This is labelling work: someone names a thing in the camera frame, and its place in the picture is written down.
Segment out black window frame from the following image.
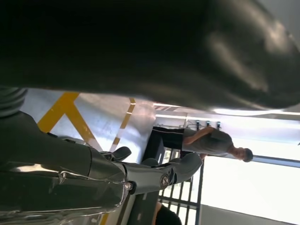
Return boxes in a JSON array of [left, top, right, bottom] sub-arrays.
[[159, 149, 205, 225]]

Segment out person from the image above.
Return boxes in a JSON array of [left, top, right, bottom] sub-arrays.
[[152, 202, 182, 225], [152, 125, 254, 164]]

